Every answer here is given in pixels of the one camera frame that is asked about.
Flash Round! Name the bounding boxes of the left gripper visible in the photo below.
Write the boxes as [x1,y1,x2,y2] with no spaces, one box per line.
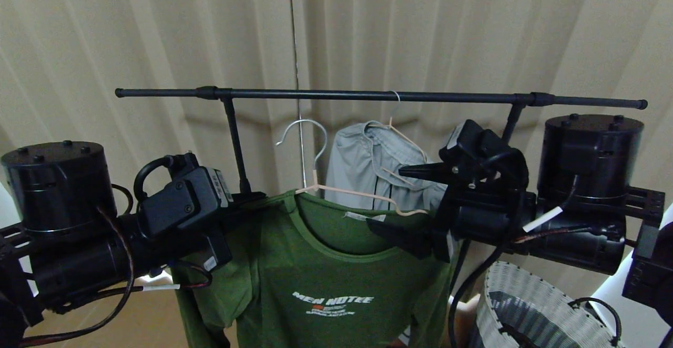
[32,230,233,306]

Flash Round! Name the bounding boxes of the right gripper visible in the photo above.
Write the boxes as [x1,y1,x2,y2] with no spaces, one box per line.
[366,162,537,262]

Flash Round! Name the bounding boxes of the pink clothes hanger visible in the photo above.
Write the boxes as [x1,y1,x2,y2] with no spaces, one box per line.
[368,91,429,186]
[276,119,429,217]

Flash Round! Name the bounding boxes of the pale grey shorts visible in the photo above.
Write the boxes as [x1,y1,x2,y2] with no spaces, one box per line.
[324,121,447,212]

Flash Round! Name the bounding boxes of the green garment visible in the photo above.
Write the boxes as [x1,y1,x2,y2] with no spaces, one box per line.
[174,190,458,348]

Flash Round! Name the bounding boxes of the black clothes rack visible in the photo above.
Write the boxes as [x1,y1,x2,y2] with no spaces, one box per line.
[115,86,648,197]

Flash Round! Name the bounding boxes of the white laundry basket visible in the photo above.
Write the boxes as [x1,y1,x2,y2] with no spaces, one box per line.
[471,261,626,348]

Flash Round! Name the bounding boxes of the beige curtain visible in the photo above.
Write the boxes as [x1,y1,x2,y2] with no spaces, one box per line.
[0,0,673,306]

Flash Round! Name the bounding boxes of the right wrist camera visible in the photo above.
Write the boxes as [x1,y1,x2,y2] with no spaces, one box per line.
[439,119,529,191]

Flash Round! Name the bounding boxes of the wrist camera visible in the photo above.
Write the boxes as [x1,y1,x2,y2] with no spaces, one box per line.
[138,152,234,238]
[439,119,529,191]

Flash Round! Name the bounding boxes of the black cable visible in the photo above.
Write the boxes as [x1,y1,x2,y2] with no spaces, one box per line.
[448,232,508,348]
[133,156,182,201]

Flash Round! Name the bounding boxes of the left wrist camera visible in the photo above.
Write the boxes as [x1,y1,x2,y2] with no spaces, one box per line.
[138,152,234,238]

